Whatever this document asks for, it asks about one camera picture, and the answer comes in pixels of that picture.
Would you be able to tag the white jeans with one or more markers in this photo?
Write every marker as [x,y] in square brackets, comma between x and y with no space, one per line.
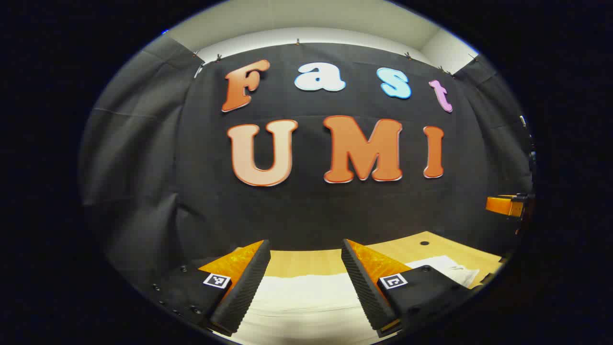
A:
[306,302]

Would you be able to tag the black backdrop cloth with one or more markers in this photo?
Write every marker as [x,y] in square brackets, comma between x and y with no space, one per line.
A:
[306,211]

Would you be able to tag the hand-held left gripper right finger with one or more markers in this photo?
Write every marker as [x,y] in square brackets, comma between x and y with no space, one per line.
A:
[366,287]

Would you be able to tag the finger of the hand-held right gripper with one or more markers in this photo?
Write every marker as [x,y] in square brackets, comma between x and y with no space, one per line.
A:
[500,205]

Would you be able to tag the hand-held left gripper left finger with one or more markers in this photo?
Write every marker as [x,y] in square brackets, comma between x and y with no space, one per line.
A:
[249,282]

